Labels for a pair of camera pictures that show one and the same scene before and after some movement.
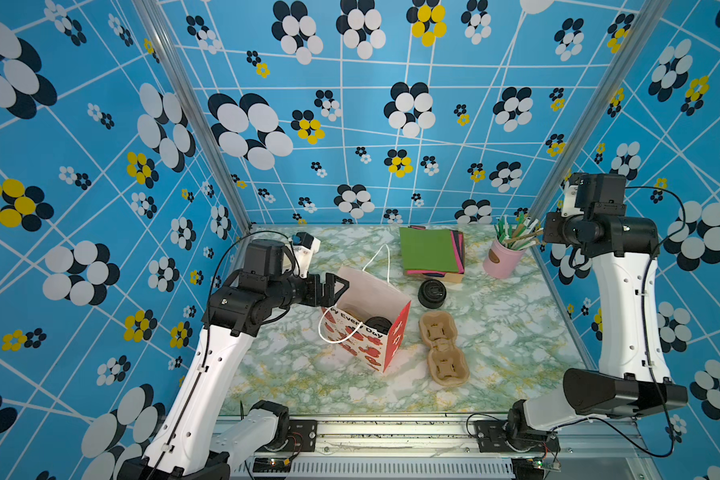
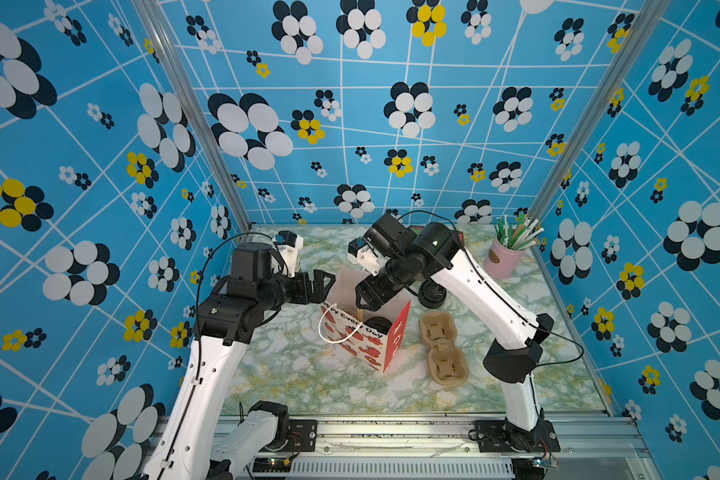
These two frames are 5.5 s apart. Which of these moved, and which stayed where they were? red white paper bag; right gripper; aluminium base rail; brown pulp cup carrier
Moved: right gripper
Stayed: aluminium base rail; brown pulp cup carrier; red white paper bag
